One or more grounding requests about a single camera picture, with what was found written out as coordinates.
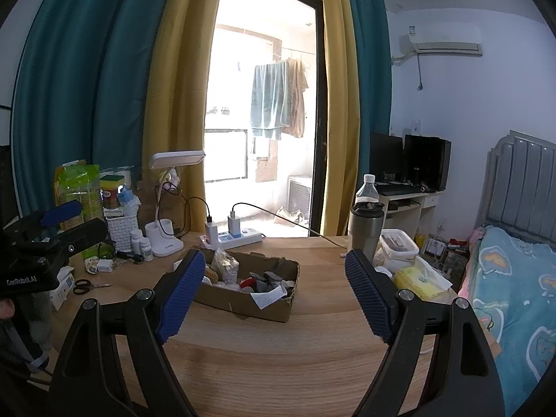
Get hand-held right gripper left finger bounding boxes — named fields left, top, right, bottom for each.
left=49, top=248, right=207, bottom=417

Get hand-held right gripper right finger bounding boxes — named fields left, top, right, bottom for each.
left=344, top=248, right=507, bottom=417

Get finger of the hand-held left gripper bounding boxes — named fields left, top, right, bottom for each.
left=56, top=218, right=108, bottom=255
left=39, top=200, right=84, bottom=229

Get bag of cotton swabs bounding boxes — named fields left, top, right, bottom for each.
left=211, top=248, right=240, bottom=285

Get cardboard box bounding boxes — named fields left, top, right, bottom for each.
left=174, top=247, right=301, bottom=323

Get grey socks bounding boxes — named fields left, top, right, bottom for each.
left=252, top=270, right=285, bottom=294

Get green snack package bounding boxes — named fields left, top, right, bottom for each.
left=53, top=161, right=103, bottom=231

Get white carton box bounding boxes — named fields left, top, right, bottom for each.
left=49, top=265, right=75, bottom=311

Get white perforated basket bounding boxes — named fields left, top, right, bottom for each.
left=104, top=208, right=140, bottom=253

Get can with yellow lid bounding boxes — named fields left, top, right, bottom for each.
left=100, top=175, right=126, bottom=209

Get yellow tissue pack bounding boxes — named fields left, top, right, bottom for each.
left=393, top=265, right=452, bottom=300

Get white desk lamp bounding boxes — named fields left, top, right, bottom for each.
left=145, top=150, right=206, bottom=258

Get plastic container with lid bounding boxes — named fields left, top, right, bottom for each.
left=378, top=229, right=420, bottom=274

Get blue tissue packet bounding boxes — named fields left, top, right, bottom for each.
left=117, top=185, right=142, bottom=209

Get steel tumbler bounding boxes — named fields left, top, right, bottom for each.
left=347, top=201, right=386, bottom=265

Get white power strip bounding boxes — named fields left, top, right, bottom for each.
left=200, top=228, right=263, bottom=248

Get white paper towel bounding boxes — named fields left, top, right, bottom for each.
left=251, top=280, right=296, bottom=311

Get white computer desk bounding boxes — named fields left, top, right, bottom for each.
left=376, top=182, right=446, bottom=244

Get clear water bottle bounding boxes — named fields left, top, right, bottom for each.
left=356, top=174, right=379, bottom=205

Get black keyboard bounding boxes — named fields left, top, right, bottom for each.
left=376, top=183, right=424, bottom=196

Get pink cloth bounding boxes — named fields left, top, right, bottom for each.
left=458, top=226, right=485, bottom=296

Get outdoor air conditioner unit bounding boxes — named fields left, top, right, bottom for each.
left=287, top=175, right=313, bottom=222

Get blue printed blanket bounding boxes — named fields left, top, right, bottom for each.
left=456, top=225, right=556, bottom=400

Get teal curtain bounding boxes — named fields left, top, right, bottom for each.
left=11, top=0, right=183, bottom=227
left=343, top=0, right=394, bottom=209

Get black computer monitor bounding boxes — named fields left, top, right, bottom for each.
left=404, top=134, right=452, bottom=192

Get yellow curtain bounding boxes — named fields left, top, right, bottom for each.
left=141, top=0, right=227, bottom=235
left=313, top=0, right=361, bottom=237

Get grey padded headboard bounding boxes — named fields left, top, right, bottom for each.
left=473, top=129, right=556, bottom=244

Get hanging beige garment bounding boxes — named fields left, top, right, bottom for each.
left=284, top=57, right=309, bottom=139

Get hanging teal towel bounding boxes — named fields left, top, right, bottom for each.
left=250, top=60, right=291, bottom=140

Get white air conditioner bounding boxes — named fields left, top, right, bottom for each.
left=399, top=22, right=484, bottom=58

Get black handled scissors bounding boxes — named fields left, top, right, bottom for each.
left=72, top=279, right=113, bottom=295

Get black charging cable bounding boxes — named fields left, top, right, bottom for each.
left=174, top=195, right=213, bottom=227

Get long charging cable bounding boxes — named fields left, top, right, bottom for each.
left=232, top=202, right=348, bottom=248

